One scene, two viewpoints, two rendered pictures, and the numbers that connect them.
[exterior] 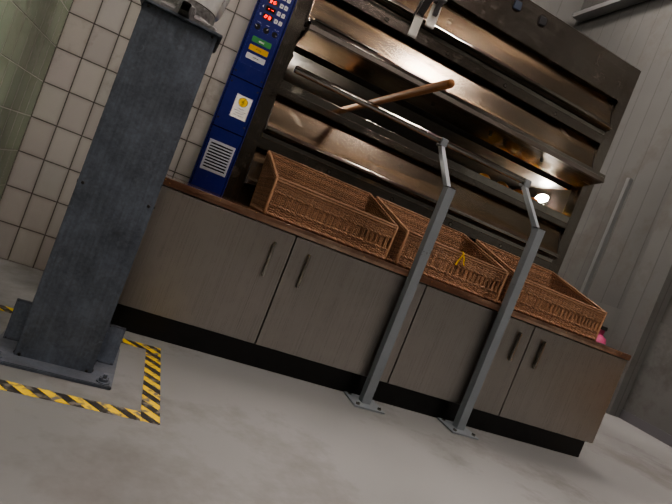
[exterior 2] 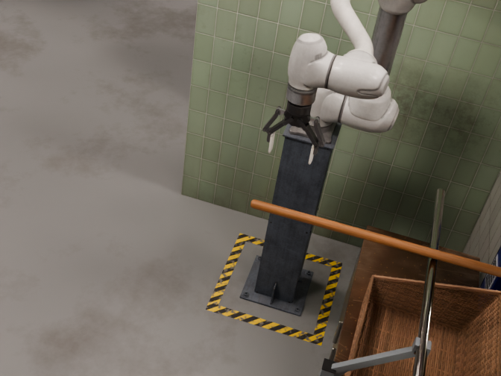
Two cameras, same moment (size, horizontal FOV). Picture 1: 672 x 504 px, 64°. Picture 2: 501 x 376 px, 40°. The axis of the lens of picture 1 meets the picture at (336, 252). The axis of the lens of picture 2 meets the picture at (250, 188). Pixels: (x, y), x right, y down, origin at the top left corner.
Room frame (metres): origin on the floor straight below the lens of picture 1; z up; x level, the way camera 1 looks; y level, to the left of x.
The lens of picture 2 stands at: (2.55, -1.60, 2.63)
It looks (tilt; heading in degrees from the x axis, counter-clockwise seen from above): 39 degrees down; 120
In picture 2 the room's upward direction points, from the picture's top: 10 degrees clockwise
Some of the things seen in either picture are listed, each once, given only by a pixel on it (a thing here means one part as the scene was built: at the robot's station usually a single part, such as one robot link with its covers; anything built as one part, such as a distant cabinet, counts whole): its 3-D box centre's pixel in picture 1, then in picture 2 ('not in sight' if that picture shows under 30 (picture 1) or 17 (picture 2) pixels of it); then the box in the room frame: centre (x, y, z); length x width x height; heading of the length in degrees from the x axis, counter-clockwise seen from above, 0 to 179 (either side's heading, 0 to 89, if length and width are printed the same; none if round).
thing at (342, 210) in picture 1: (323, 202); (423, 349); (2.37, 0.13, 0.72); 0.56 x 0.49 x 0.28; 108
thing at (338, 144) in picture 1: (429, 184); not in sight; (2.81, -0.33, 1.02); 1.79 x 0.11 x 0.19; 110
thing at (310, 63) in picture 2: not in sight; (311, 61); (1.76, 0.01, 1.66); 0.13 x 0.11 x 0.16; 16
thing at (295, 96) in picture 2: not in sight; (301, 92); (1.75, 0.01, 1.55); 0.09 x 0.09 x 0.06
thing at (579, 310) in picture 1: (533, 287); not in sight; (2.77, -1.01, 0.72); 0.56 x 0.49 x 0.28; 109
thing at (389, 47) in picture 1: (467, 90); not in sight; (2.81, -0.33, 1.54); 1.79 x 0.11 x 0.19; 110
